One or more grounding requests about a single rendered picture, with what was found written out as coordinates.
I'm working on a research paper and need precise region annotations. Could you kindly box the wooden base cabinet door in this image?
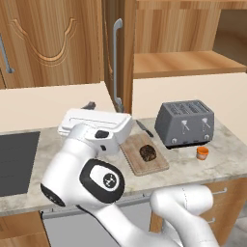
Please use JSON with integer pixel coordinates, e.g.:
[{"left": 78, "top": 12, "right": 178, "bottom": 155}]
[{"left": 0, "top": 210, "right": 51, "bottom": 247}]

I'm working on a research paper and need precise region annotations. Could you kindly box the wooden cutting board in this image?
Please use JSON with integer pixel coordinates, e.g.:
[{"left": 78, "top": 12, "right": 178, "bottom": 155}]
[{"left": 119, "top": 132, "right": 171, "bottom": 177}]

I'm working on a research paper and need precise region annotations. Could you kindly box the dark brown bread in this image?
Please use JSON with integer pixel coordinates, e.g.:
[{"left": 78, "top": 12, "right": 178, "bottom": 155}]
[{"left": 138, "top": 144, "right": 158, "bottom": 163}]

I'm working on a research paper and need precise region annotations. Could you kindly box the wooden drawer front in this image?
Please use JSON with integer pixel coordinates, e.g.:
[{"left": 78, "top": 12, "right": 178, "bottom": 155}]
[
  {"left": 149, "top": 202, "right": 247, "bottom": 247},
  {"left": 203, "top": 177, "right": 247, "bottom": 216}
]

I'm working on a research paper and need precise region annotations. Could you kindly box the open wooden wall cabinet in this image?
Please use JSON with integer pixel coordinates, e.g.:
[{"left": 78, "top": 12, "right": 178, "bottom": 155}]
[{"left": 132, "top": 0, "right": 247, "bottom": 80}]

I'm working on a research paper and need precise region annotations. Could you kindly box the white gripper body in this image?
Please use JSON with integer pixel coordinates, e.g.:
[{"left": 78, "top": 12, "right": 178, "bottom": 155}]
[{"left": 57, "top": 108, "right": 134, "bottom": 146}]

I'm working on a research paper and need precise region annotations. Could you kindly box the wooden carved cabinet door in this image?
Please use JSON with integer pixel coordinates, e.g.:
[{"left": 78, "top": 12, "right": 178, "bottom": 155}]
[{"left": 0, "top": 0, "right": 105, "bottom": 90}]

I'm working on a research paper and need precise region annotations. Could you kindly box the grey four-slot toaster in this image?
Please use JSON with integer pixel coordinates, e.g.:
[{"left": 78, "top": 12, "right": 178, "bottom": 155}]
[{"left": 153, "top": 99, "right": 215, "bottom": 151}]

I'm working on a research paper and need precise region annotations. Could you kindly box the wooden open cabinet door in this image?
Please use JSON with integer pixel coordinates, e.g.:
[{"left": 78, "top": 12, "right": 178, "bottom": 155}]
[{"left": 101, "top": 0, "right": 137, "bottom": 115}]

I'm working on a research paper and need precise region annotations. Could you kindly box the black-handled kitchen knife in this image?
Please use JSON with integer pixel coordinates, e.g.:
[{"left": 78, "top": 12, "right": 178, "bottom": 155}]
[{"left": 135, "top": 119, "right": 154, "bottom": 138}]

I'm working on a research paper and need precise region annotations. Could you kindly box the long grey cabinet door handle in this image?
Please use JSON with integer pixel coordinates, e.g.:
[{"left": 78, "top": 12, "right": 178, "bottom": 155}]
[{"left": 111, "top": 17, "right": 125, "bottom": 113}]

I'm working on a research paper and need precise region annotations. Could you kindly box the orange jam jar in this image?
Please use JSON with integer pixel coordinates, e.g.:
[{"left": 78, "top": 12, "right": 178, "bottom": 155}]
[{"left": 196, "top": 146, "right": 210, "bottom": 161}]

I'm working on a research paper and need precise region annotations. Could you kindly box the black hob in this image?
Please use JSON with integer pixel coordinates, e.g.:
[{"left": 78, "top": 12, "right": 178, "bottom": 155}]
[{"left": 0, "top": 130, "right": 41, "bottom": 198}]

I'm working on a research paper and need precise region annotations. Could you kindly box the grey dishwasher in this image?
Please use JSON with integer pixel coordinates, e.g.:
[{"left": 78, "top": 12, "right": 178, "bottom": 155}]
[{"left": 40, "top": 192, "right": 156, "bottom": 247}]

